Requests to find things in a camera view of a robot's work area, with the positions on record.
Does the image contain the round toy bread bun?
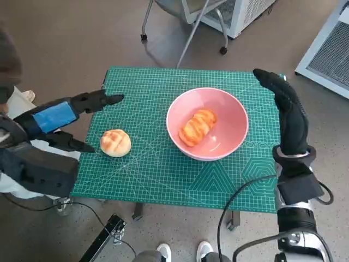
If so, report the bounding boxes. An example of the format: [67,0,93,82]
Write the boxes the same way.
[100,129,133,158]

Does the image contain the grey wheeled chair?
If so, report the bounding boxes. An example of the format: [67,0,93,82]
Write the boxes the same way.
[140,0,230,69]

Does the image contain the green cutting mat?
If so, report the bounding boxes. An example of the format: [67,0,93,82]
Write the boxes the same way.
[70,66,286,214]

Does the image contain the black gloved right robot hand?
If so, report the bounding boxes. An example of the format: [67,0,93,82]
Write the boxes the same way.
[252,68,310,156]

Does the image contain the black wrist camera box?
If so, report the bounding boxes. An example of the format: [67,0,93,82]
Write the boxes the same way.
[0,141,80,198]
[276,173,325,205]

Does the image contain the long toy bread loaf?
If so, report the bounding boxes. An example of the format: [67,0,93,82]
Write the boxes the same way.
[178,109,219,148]

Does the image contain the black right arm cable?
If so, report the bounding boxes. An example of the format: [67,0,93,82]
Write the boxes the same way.
[217,174,278,262]

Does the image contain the black floor cable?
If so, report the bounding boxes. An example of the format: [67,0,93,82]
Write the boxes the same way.
[0,192,137,257]

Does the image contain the black metal stand bar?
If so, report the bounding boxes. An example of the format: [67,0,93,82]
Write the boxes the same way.
[79,214,128,262]

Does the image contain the white mesh cabinet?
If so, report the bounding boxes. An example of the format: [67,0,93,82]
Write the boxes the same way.
[185,0,278,39]
[294,0,349,99]

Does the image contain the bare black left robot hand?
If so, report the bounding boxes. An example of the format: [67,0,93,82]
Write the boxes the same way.
[12,90,125,153]

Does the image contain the person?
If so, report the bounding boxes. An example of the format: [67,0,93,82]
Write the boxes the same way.
[0,27,46,200]

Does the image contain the pink bowl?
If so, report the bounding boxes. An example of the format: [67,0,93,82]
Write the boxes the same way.
[166,87,249,161]

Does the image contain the white shoe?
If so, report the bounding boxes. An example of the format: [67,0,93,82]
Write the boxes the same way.
[155,243,172,262]
[196,241,214,262]

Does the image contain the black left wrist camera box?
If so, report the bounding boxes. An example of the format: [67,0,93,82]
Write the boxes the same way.
[0,141,80,198]

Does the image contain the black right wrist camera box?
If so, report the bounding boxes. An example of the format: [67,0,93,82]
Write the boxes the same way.
[276,173,325,205]

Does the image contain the grey table leg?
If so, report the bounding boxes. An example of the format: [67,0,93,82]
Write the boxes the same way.
[132,203,144,221]
[226,211,241,232]

